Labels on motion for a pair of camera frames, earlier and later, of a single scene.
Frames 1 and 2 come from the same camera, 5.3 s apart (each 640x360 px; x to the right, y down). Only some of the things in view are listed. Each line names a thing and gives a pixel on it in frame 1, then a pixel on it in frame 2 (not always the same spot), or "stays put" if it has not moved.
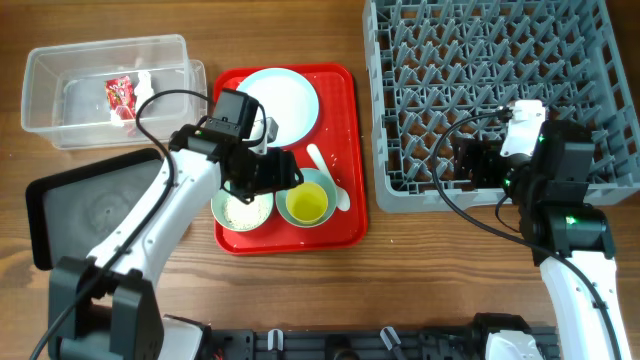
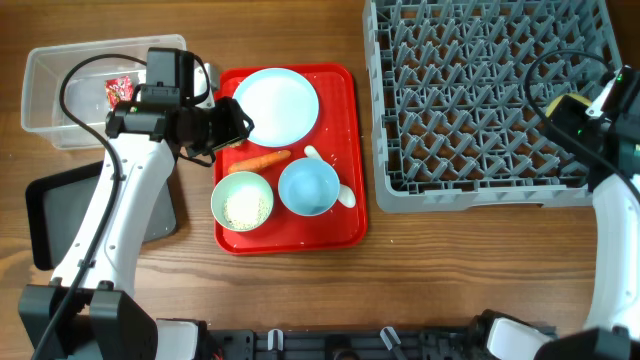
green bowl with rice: (233, 213) stays put
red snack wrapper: (122, 97) stays put
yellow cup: (307, 202) -> (569, 109)
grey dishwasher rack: (433, 64) stays put
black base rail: (358, 344) stays put
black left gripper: (282, 174) -> (234, 126)
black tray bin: (76, 213) stays put
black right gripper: (463, 162) -> (567, 120)
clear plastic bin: (87, 95) stays put
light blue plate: (289, 98) stays put
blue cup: (312, 175) -> (309, 186)
